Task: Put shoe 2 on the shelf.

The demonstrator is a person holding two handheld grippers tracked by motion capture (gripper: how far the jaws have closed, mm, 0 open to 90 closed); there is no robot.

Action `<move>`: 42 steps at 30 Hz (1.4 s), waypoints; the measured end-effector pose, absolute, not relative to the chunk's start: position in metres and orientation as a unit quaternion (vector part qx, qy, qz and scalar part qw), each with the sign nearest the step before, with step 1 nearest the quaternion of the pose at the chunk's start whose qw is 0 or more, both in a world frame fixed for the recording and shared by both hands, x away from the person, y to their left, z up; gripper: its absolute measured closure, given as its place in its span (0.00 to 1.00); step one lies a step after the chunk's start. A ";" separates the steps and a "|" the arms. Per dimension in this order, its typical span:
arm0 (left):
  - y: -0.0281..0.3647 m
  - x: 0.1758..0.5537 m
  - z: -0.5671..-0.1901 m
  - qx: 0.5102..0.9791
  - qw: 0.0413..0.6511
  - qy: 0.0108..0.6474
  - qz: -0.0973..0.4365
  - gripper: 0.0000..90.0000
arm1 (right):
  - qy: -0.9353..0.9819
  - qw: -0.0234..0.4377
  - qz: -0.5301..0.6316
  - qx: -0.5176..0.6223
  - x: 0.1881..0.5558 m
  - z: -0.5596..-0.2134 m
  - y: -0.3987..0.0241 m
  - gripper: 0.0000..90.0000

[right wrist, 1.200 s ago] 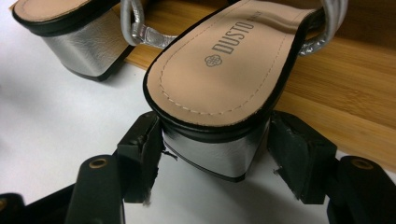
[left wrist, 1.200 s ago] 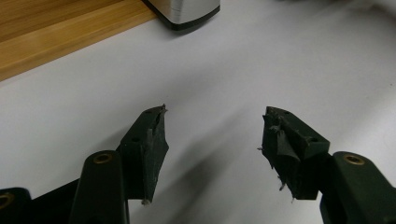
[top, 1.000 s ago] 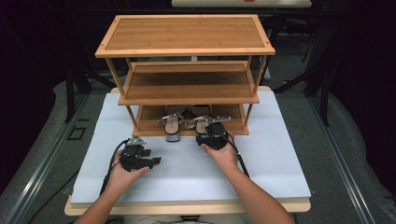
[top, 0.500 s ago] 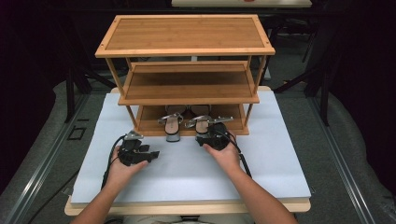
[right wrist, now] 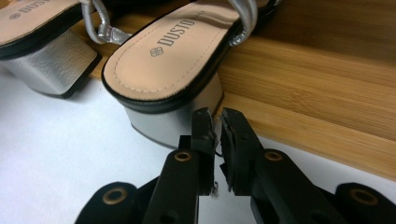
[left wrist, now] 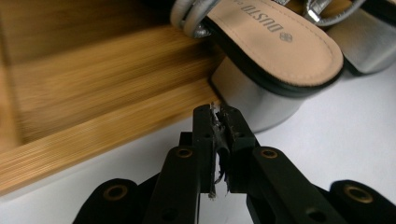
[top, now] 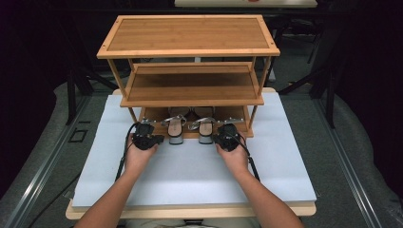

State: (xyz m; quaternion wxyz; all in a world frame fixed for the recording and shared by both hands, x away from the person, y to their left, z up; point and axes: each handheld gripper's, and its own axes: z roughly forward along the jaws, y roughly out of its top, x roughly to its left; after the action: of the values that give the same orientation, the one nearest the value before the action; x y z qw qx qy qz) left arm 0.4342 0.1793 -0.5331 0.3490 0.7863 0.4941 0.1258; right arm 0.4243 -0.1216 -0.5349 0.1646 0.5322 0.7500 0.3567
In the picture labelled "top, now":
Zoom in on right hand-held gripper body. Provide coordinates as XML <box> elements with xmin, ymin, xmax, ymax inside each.
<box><xmin>217</xmin><ymin>117</ymin><xmax>245</xmax><ymax>153</ymax></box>

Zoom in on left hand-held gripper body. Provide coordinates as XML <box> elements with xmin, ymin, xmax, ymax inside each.
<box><xmin>131</xmin><ymin>117</ymin><xmax>157</xmax><ymax>151</ymax></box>

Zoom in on black silver-strap heeled sandal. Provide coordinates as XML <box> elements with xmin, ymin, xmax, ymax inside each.
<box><xmin>161</xmin><ymin>106</ymin><xmax>188</xmax><ymax>146</ymax></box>
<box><xmin>187</xmin><ymin>106</ymin><xmax>219</xmax><ymax>145</ymax></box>

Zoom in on wooden three-tier shoe rack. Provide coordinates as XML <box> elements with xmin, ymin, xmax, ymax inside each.
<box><xmin>96</xmin><ymin>14</ymin><xmax>281</xmax><ymax>140</ymax></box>

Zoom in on person's right hand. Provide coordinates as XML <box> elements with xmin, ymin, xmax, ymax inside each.
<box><xmin>215</xmin><ymin>132</ymin><xmax>250</xmax><ymax>178</ymax></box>

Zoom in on person's left hand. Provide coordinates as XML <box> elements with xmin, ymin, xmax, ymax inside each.
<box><xmin>124</xmin><ymin>142</ymin><xmax>160</xmax><ymax>179</ymax></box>

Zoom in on white foam mat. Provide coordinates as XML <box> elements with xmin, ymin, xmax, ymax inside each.
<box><xmin>71</xmin><ymin>91</ymin><xmax>317</xmax><ymax>209</ymax></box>

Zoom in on black metal stand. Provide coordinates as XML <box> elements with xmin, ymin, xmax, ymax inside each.
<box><xmin>278</xmin><ymin>22</ymin><xmax>337</xmax><ymax>129</ymax></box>
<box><xmin>60</xmin><ymin>18</ymin><xmax>119</xmax><ymax>126</ymax></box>

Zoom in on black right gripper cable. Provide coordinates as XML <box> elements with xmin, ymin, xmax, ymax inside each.
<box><xmin>230</xmin><ymin>132</ymin><xmax>261</xmax><ymax>182</ymax></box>

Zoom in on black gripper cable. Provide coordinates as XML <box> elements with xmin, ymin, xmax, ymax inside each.
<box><xmin>230</xmin><ymin>132</ymin><xmax>261</xmax><ymax>182</ymax></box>
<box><xmin>27</xmin><ymin>122</ymin><xmax>141</xmax><ymax>228</ymax></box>

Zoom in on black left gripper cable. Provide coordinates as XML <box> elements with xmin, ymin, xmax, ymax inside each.
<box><xmin>27</xmin><ymin>122</ymin><xmax>141</xmax><ymax>228</ymax></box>

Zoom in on metal floor rail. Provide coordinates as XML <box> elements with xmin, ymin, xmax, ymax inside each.
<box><xmin>0</xmin><ymin>94</ymin><xmax>93</xmax><ymax>228</ymax></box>
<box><xmin>312</xmin><ymin>97</ymin><xmax>383</xmax><ymax>228</ymax></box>

